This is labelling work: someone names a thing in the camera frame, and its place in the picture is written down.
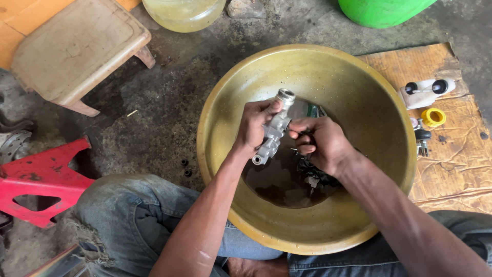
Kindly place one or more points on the person's right hand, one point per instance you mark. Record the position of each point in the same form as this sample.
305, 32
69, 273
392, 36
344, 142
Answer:
326, 146

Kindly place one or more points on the person's foot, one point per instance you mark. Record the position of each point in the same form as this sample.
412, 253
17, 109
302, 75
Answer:
257, 266

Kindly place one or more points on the grey stone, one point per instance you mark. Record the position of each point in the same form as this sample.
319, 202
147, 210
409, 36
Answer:
246, 8

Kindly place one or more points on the green plastic scrap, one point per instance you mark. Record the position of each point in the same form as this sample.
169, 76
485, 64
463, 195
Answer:
316, 111

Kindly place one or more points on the beige plastic stool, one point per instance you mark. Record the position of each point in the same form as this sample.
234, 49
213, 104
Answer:
79, 50

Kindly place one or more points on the chrome metal bar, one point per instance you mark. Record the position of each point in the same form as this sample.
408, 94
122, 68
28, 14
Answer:
57, 265

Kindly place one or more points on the brown cardboard sheet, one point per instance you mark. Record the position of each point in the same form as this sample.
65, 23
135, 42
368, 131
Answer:
449, 154

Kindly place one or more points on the person's blue jeans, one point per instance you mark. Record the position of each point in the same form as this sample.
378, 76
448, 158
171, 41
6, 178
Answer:
134, 219

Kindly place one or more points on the large yellow metal basin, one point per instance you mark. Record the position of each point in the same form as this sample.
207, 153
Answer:
307, 96

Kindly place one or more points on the metal brake disc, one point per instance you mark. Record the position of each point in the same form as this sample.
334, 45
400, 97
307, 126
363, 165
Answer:
13, 144

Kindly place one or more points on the silver metal master cylinder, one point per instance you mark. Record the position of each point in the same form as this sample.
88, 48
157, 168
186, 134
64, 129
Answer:
273, 129

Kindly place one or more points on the black rag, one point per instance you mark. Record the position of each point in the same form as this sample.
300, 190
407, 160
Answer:
313, 173

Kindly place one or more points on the small black piston part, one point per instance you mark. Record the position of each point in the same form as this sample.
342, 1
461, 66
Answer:
421, 138

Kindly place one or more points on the yellow plastic cap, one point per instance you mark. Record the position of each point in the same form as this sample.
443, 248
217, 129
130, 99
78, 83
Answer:
433, 117

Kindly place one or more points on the red metal jack stand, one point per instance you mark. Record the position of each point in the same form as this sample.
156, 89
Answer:
40, 180

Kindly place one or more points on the green plastic container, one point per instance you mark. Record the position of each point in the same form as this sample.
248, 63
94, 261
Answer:
380, 10

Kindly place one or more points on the person's left hand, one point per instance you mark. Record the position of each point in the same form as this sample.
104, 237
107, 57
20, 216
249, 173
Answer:
251, 127

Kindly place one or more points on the white plastic fluid reservoir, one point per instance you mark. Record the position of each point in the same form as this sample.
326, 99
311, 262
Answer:
422, 92

